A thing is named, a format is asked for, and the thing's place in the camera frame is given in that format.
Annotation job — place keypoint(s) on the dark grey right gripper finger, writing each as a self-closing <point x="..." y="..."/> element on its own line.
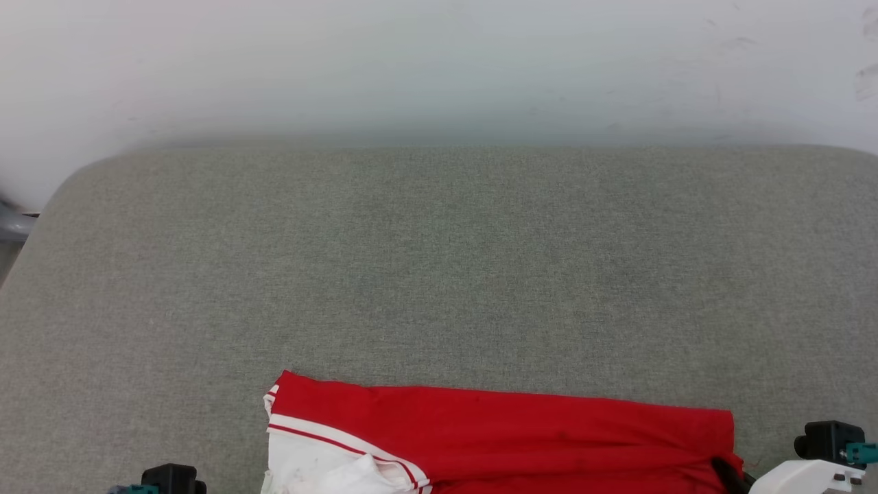
<point x="734" y="479"/>

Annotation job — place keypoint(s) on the red and white jersey shirt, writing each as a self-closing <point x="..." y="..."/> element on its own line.
<point x="521" y="439"/>

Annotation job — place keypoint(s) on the white black right wrist camera box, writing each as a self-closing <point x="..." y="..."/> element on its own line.
<point x="820" y="456"/>

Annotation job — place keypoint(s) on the white black wrist camera box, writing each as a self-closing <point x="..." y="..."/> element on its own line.
<point x="173" y="480"/>
<point x="820" y="456"/>

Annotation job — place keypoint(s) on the white black left wrist camera box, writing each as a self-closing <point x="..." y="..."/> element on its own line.
<point x="173" y="480"/>

